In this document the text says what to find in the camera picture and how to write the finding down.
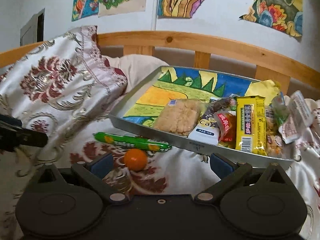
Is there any small orange mandarin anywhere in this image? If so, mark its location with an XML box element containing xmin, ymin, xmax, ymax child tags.
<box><xmin>123</xmin><ymin>148</ymin><xmax>148</xmax><ymax>171</ymax></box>

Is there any yellow biscuit bar pack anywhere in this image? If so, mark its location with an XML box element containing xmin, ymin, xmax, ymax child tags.
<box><xmin>235</xmin><ymin>96</ymin><xmax>267</xmax><ymax>156</ymax></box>

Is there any blue milk powder sachet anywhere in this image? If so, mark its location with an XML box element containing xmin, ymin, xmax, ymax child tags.
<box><xmin>188</xmin><ymin>110</ymin><xmax>220</xmax><ymax>145</ymax></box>

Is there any orange red snack packet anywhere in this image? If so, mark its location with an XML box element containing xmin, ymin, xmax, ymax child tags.
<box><xmin>214</xmin><ymin>111</ymin><xmax>236</xmax><ymax>148</ymax></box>

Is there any mixed nuts snack bag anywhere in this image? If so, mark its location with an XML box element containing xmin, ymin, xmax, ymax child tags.
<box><xmin>265</xmin><ymin>106</ymin><xmax>283</xmax><ymax>158</ymax></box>

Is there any green sausage stick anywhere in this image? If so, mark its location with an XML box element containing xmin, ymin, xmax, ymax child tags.
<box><xmin>93</xmin><ymin>132</ymin><xmax>172</xmax><ymax>152</ymax></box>

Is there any dark dried meat snack pack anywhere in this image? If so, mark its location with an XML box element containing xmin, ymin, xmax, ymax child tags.
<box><xmin>205</xmin><ymin>97</ymin><xmax>236</xmax><ymax>116</ymax></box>

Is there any rice cracker snack pack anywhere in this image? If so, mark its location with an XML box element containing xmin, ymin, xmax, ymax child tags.
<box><xmin>153</xmin><ymin>99</ymin><xmax>206</xmax><ymax>136</ymax></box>

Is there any white green pickle packet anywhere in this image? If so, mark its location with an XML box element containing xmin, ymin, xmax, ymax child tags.
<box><xmin>271</xmin><ymin>90</ymin><xmax>313</xmax><ymax>144</ymax></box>

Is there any grey metal tray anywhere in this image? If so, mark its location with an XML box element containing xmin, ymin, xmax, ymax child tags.
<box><xmin>109</xmin><ymin>67</ymin><xmax>295</xmax><ymax>170</ymax></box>

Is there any dinosaur drawing tray liner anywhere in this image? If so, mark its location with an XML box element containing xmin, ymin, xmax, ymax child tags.
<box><xmin>123</xmin><ymin>66</ymin><xmax>280</xmax><ymax>127</ymax></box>

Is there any cream pillow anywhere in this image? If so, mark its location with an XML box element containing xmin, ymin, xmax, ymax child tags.
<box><xmin>102</xmin><ymin>54</ymin><xmax>169</xmax><ymax>95</ymax></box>

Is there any wooden bed headboard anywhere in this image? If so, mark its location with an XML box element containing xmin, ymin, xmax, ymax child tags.
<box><xmin>0</xmin><ymin>30</ymin><xmax>320</xmax><ymax>93</ymax></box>

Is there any bird and flowers drawing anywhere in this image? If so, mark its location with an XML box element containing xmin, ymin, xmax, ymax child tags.
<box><xmin>239</xmin><ymin>0</ymin><xmax>303</xmax><ymax>38</ymax></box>

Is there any white wall pipe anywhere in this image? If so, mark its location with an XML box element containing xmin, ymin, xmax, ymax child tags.
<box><xmin>151</xmin><ymin>0</ymin><xmax>158</xmax><ymax>31</ymax></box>

